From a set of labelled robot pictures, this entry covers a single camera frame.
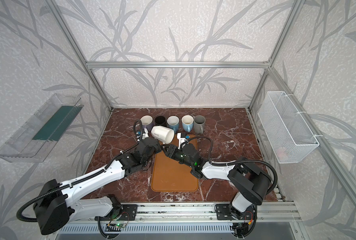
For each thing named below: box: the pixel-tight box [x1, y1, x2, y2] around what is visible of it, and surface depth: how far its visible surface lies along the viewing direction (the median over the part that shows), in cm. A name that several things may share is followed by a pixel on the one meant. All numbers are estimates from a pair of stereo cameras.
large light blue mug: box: [181, 114, 194, 133], surface depth 102 cm
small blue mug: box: [166, 115, 180, 134], surface depth 104 cm
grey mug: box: [194, 115, 206, 134], surface depth 101 cm
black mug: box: [154, 115, 168, 127], surface depth 104 cm
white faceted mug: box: [150, 125, 175, 144], surface depth 80 cm
